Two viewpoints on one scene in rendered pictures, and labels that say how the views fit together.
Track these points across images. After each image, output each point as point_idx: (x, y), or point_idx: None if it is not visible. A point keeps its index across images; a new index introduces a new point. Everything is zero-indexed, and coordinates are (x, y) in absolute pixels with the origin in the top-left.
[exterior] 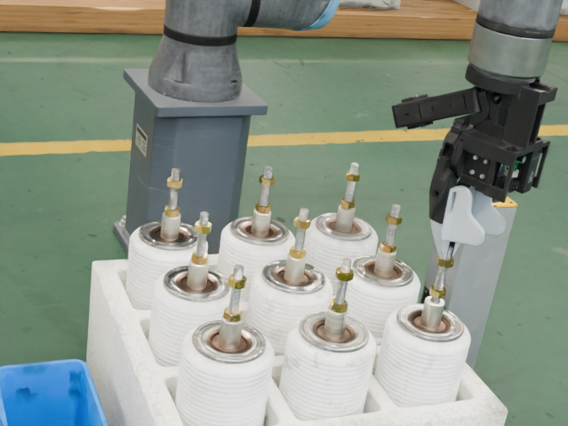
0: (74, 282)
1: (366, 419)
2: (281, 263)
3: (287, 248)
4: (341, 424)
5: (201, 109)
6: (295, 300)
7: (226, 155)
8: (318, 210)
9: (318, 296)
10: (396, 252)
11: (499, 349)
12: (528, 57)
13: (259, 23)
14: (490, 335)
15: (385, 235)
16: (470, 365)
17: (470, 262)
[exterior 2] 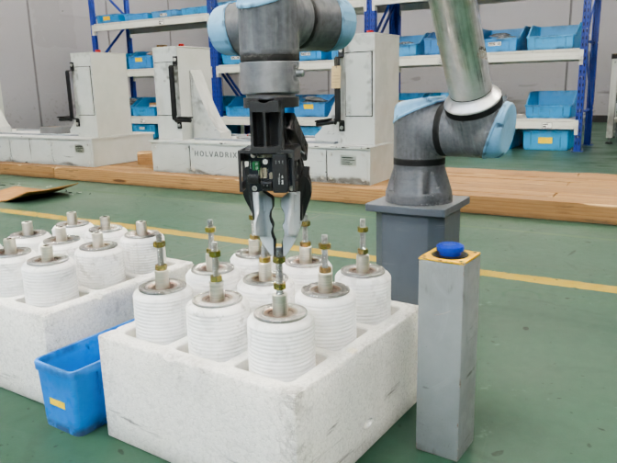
0: None
1: (203, 361)
2: (274, 272)
3: (305, 271)
4: (186, 357)
5: (393, 208)
6: (242, 287)
7: (418, 246)
8: (571, 331)
9: (257, 288)
10: (594, 370)
11: (564, 453)
12: (248, 76)
13: (445, 151)
14: (575, 443)
15: (606, 359)
16: (453, 423)
17: (428, 311)
